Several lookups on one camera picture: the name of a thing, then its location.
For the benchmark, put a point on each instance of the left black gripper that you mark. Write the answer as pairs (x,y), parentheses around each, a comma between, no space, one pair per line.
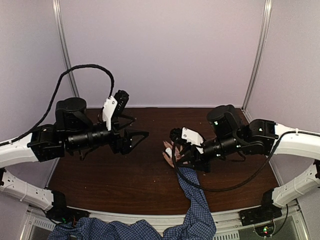
(124,146)

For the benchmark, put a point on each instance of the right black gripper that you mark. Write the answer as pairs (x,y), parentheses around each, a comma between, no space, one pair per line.
(199,164)

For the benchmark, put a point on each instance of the pink nail polish bottle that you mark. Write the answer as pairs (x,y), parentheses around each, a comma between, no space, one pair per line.
(177,155)

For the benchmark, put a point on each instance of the white nail polish cap brush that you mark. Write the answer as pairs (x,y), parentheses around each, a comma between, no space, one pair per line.
(168,151)

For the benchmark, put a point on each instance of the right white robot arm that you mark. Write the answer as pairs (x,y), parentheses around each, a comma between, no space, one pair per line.
(259,137)

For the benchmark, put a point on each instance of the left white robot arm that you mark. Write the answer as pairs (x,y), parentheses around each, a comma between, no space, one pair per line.
(72,132)

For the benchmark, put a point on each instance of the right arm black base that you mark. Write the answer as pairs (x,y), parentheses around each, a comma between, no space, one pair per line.
(258,215)

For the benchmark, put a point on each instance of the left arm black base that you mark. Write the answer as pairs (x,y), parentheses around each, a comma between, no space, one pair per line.
(66,215)

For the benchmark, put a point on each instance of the mannequin hand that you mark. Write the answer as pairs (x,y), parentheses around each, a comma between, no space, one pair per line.
(169,159)

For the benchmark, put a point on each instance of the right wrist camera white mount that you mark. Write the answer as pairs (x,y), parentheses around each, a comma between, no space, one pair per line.
(187,137)

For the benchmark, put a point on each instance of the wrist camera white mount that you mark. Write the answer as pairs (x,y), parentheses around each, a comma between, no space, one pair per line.
(187,137)
(113,107)

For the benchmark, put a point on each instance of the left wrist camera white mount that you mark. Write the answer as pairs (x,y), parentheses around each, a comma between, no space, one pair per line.
(113,107)

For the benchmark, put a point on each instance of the right aluminium frame post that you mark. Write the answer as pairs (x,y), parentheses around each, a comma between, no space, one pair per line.
(263,35)

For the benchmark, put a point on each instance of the aluminium frame post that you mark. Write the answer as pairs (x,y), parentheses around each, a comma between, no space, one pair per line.
(263,35)
(64,47)

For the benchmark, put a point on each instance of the left aluminium frame post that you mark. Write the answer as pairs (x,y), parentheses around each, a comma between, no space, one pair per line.
(64,47)

